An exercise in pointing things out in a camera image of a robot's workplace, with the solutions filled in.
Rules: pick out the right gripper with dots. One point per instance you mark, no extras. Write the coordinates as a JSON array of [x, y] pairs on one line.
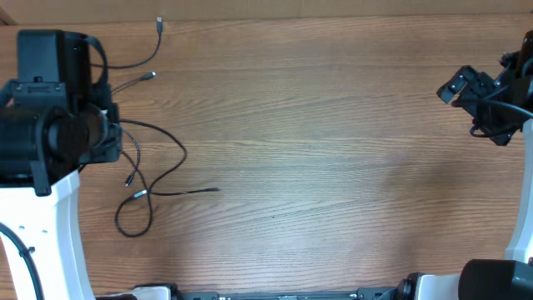
[[476, 83]]

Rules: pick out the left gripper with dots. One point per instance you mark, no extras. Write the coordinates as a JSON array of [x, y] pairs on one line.
[[112, 152]]

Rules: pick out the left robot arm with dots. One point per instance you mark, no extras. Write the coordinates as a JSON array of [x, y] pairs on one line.
[[55, 117]]

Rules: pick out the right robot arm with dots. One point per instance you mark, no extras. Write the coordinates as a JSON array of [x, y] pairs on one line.
[[509, 277]]

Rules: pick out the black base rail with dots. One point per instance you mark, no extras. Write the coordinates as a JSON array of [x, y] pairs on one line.
[[362, 293]]

